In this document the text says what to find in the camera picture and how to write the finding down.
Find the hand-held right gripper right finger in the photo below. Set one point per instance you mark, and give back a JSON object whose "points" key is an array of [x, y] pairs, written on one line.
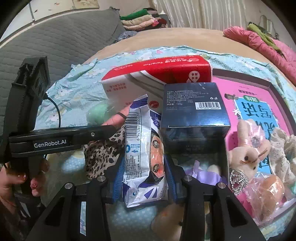
{"points": [[172, 185]]}

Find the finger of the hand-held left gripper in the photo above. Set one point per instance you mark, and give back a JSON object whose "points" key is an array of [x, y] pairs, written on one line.
{"points": [[101, 133]]}

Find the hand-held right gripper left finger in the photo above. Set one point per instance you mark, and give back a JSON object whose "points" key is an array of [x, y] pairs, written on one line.
{"points": [[118, 178]]}

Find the leopard print cloth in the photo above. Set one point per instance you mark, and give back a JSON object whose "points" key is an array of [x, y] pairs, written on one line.
{"points": [[99, 157]]}

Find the blue and white snack packet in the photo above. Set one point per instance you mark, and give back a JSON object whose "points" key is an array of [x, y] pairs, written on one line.
{"points": [[141, 150]]}

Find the silver toy tiara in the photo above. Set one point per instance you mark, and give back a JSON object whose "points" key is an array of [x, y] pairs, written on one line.
{"points": [[238, 183]]}

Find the cream plush rabbit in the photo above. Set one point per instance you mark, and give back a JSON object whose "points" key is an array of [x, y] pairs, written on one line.
{"points": [[247, 157]]}

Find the beige sponge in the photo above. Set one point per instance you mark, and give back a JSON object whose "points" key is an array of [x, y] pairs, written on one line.
{"points": [[270, 192]]}

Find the shallow pink printed box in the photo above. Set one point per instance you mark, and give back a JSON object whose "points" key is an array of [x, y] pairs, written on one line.
{"points": [[254, 102]]}

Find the person's left hand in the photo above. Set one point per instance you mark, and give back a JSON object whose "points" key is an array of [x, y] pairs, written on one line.
{"points": [[34, 184]]}

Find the green makeup sponge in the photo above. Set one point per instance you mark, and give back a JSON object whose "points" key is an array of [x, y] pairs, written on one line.
{"points": [[97, 114]]}

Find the purple ribbon bow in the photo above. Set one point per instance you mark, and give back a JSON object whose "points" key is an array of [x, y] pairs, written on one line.
{"points": [[203, 178]]}

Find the cartoon cat printed blanket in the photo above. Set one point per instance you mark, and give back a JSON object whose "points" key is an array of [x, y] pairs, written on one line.
{"points": [[76, 88]]}

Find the dark blue box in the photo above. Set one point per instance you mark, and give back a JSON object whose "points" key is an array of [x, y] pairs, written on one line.
{"points": [[194, 109]]}

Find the red and white tissue box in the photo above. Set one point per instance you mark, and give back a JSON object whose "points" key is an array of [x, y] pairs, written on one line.
{"points": [[161, 67]]}

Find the grey quilted headboard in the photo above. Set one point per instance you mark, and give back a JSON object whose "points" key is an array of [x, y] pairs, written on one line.
{"points": [[69, 39]]}

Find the dark patterned cloth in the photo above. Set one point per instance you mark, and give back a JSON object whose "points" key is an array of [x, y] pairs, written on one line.
{"points": [[126, 34]]}

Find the stack of folded clothes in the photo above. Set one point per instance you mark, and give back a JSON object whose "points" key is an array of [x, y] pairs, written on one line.
{"points": [[138, 22]]}

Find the tan bed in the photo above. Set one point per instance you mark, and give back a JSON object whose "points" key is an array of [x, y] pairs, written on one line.
{"points": [[173, 37]]}

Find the white curtain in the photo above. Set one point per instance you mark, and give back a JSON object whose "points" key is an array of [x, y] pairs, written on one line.
{"points": [[208, 14]]}

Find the pink quilt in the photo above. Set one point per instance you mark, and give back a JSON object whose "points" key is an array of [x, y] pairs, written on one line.
{"points": [[254, 41]]}

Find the green cloth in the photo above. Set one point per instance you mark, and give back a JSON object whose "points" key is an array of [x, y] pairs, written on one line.
{"points": [[261, 31]]}

